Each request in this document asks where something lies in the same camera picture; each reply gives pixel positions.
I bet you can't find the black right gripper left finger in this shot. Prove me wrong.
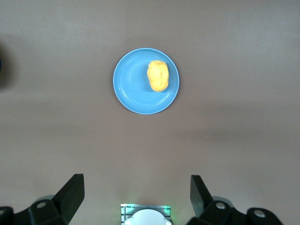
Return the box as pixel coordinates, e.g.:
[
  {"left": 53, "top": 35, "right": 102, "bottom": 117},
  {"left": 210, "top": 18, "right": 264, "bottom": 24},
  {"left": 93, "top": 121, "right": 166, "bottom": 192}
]
[{"left": 0, "top": 173, "right": 85, "bottom": 225}]

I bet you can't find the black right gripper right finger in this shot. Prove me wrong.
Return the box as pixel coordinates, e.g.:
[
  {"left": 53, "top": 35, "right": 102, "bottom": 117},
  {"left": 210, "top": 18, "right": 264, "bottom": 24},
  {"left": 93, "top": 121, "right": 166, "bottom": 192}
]
[{"left": 186, "top": 174, "right": 285, "bottom": 225}]

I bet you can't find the yellow potato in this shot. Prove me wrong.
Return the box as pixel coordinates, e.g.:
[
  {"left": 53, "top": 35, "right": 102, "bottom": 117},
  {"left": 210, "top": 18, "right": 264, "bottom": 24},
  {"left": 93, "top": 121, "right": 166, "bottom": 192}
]
[{"left": 147, "top": 60, "right": 170, "bottom": 92}]

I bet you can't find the brown table cover sheet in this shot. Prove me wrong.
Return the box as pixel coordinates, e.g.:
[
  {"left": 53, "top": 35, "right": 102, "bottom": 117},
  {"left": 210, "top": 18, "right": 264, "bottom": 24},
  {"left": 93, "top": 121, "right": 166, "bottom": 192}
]
[{"left": 0, "top": 0, "right": 300, "bottom": 225}]

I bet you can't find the blue round plate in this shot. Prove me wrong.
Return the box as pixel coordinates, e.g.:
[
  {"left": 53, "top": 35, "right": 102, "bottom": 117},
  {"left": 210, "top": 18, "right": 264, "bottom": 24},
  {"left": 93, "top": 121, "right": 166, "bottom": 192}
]
[{"left": 112, "top": 47, "right": 180, "bottom": 115}]

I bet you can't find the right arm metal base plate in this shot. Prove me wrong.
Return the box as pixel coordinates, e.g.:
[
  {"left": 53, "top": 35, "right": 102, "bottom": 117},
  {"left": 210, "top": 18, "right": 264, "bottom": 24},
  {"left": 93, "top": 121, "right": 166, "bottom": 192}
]
[{"left": 120, "top": 203, "right": 172, "bottom": 225}]

